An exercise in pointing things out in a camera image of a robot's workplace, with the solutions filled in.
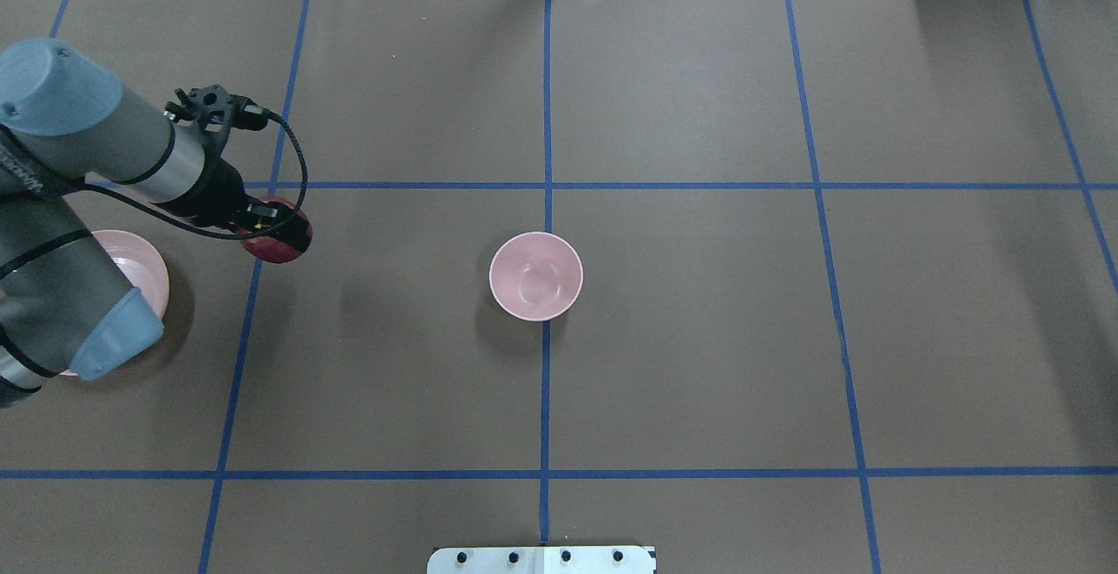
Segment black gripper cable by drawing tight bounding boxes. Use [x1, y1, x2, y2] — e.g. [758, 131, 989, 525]
[83, 107, 309, 241]

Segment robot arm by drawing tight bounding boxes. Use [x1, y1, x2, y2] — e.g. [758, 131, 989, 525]
[1, 38, 313, 408]

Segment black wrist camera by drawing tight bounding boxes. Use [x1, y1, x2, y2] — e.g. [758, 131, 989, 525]
[163, 85, 269, 132]

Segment pink plate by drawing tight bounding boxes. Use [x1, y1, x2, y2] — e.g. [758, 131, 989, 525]
[61, 229, 170, 380]

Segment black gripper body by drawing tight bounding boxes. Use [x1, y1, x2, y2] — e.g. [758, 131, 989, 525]
[179, 157, 249, 229]

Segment red apple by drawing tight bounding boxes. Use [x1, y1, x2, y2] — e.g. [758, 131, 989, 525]
[236, 196, 313, 264]

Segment pink bowl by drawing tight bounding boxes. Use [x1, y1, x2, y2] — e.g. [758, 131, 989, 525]
[487, 232, 584, 322]

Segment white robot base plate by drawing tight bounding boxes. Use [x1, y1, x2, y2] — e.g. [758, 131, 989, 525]
[426, 545, 659, 573]

